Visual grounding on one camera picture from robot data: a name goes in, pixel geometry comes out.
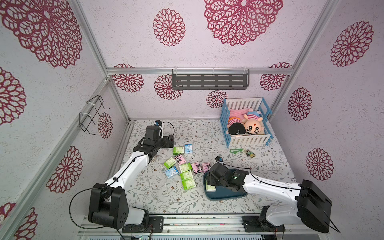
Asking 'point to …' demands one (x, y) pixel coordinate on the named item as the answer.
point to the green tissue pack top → (177, 150)
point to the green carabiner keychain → (239, 150)
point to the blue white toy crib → (259, 104)
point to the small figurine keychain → (249, 153)
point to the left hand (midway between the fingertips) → (166, 138)
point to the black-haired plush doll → (252, 124)
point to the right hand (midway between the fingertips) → (213, 178)
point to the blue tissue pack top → (188, 148)
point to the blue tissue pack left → (171, 172)
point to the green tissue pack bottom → (188, 181)
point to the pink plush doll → (236, 115)
